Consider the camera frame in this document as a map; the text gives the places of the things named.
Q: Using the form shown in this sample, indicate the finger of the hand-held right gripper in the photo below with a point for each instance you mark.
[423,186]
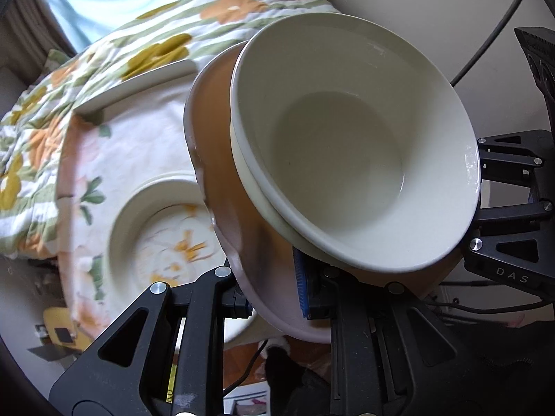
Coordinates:
[507,151]
[511,216]

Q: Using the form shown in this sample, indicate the floral quilted blanket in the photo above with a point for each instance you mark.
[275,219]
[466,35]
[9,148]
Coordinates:
[108,52]

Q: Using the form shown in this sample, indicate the floral square plate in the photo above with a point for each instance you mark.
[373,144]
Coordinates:
[143,138]

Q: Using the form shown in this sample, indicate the cream duck print plate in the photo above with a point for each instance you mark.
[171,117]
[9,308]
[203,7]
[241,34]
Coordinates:
[173,242]

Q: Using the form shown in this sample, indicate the brown curtain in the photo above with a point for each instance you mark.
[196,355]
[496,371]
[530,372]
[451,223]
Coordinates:
[26,21]

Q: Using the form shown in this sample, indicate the plain white bowl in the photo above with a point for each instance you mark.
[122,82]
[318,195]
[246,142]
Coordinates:
[347,160]

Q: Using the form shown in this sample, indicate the sheer white window curtain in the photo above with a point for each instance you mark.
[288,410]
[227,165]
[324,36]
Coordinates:
[121,0]

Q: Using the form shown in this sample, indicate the yellow cardboard box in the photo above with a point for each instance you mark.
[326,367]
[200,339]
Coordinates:
[65,325]

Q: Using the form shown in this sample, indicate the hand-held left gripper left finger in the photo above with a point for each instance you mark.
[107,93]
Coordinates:
[240,305]

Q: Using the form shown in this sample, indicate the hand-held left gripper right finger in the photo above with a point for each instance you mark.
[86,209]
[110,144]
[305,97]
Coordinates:
[301,288]

